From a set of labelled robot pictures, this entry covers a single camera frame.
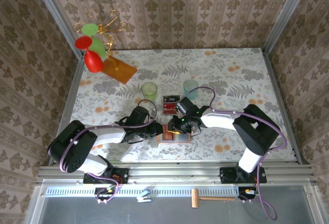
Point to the pink leather card holder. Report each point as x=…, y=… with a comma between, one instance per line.
x=183, y=138

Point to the red card with black stripe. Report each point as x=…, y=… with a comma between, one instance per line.
x=169, y=111

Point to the black VIP card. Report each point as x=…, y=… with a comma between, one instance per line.
x=171, y=98

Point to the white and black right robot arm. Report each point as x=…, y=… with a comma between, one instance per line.
x=221, y=120

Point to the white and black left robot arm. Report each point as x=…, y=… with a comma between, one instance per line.
x=110, y=135

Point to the blue plastic cup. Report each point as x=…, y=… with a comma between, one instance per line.
x=189, y=85

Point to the green plastic cup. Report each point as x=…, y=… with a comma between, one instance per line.
x=149, y=90

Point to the blue and white stapler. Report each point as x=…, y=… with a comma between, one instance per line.
x=144, y=197

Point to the wooden mallet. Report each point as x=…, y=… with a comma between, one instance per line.
x=195, y=198

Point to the grey metal shelf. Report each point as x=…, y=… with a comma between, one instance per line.
x=167, y=213

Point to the red plastic wine glass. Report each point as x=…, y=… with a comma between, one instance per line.
x=93, y=60

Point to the green plastic wine glass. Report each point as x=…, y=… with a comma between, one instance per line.
x=90, y=28

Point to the aluminium mounting rail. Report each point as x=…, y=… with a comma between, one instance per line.
x=174, y=174

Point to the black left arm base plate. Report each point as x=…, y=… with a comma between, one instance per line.
x=120, y=175

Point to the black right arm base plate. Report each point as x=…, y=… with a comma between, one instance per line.
x=226, y=176

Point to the aluminium table side rail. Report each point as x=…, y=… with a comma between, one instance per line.
x=72, y=93
x=278, y=93

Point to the aluminium frame post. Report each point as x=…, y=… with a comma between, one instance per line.
x=285, y=16
x=58, y=16

